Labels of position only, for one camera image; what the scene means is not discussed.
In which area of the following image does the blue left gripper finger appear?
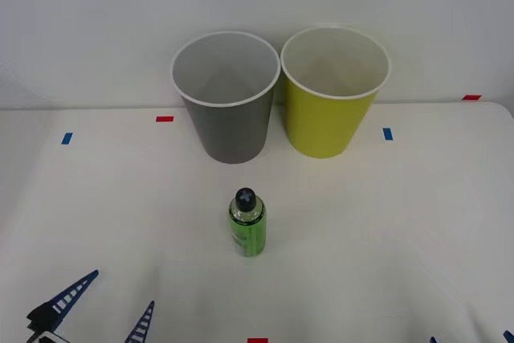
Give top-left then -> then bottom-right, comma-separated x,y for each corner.
124,300 -> 156,343
26,269 -> 100,334

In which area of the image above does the green plastic bottle black cap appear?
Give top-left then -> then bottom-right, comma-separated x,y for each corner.
226,187 -> 267,259

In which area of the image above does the yellow-green plastic waste bin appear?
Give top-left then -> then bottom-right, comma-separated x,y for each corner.
279,26 -> 392,159

